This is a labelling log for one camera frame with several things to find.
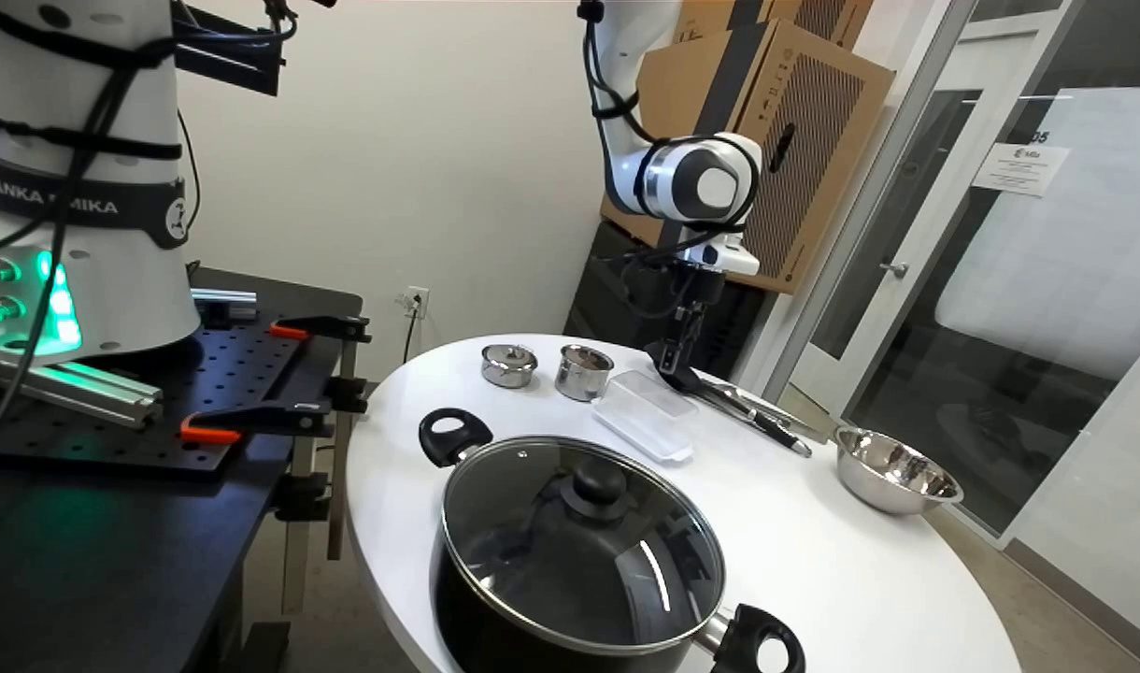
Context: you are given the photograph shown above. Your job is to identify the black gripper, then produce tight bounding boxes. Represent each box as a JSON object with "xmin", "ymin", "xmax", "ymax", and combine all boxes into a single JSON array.
[{"xmin": 652, "ymin": 262, "xmax": 719, "ymax": 379}]

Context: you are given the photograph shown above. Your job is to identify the large cardboard box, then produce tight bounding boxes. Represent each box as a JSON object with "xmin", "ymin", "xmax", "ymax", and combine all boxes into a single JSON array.
[{"xmin": 597, "ymin": 16, "xmax": 896, "ymax": 300}]

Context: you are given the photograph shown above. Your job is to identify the small cardboard box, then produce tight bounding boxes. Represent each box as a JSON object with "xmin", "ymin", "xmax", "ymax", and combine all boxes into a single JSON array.
[{"xmin": 674, "ymin": 0, "xmax": 877, "ymax": 53}]

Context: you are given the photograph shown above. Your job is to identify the black spatula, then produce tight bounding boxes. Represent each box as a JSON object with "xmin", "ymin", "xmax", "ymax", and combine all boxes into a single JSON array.
[{"xmin": 646, "ymin": 351, "xmax": 814, "ymax": 460}]

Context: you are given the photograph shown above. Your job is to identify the steel tongs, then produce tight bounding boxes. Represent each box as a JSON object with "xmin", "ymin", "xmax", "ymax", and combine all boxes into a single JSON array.
[{"xmin": 696, "ymin": 370, "xmax": 844, "ymax": 442}]

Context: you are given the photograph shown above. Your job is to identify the tall steel cup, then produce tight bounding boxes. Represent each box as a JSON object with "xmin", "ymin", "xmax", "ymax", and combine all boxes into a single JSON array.
[{"xmin": 552, "ymin": 341, "xmax": 622, "ymax": 409}]

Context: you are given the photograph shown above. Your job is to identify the short steel cup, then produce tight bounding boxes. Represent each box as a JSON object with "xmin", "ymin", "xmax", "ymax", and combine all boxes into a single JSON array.
[{"xmin": 478, "ymin": 341, "xmax": 542, "ymax": 393}]

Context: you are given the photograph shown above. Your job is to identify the glass pot lid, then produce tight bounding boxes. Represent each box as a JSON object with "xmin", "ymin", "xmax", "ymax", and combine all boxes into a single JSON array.
[{"xmin": 438, "ymin": 432, "xmax": 730, "ymax": 660}]

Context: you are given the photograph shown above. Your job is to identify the steel mixing bowl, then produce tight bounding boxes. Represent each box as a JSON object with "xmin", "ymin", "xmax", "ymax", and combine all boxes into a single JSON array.
[{"xmin": 834, "ymin": 424, "xmax": 967, "ymax": 520}]

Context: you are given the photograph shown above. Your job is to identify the black cooking pot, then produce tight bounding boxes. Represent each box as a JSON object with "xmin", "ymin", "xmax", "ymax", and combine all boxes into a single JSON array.
[{"xmin": 415, "ymin": 409, "xmax": 809, "ymax": 673}]

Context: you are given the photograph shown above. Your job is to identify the black clamp orange tip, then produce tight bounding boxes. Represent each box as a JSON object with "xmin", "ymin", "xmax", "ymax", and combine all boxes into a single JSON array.
[
  {"xmin": 265, "ymin": 312, "xmax": 373, "ymax": 348},
  {"xmin": 175, "ymin": 402, "xmax": 342, "ymax": 453}
]

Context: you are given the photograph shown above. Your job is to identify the paper sign on glass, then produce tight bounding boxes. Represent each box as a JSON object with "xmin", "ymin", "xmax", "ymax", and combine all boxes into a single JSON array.
[{"xmin": 973, "ymin": 138, "xmax": 1072, "ymax": 198}]

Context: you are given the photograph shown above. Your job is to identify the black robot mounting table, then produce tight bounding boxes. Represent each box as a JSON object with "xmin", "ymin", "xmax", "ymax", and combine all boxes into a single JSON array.
[{"xmin": 0, "ymin": 262, "xmax": 373, "ymax": 673}]

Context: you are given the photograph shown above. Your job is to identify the glass door white frame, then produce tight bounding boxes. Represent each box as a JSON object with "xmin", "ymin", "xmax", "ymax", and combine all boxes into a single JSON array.
[{"xmin": 784, "ymin": 49, "xmax": 1068, "ymax": 424}]

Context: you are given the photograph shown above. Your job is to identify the black box on mount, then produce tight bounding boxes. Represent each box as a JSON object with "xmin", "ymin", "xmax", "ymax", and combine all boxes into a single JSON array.
[{"xmin": 154, "ymin": 0, "xmax": 283, "ymax": 103}]

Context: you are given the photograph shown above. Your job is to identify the aluminium rail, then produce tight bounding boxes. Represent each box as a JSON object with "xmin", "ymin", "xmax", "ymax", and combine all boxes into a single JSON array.
[{"xmin": 0, "ymin": 346, "xmax": 170, "ymax": 432}]

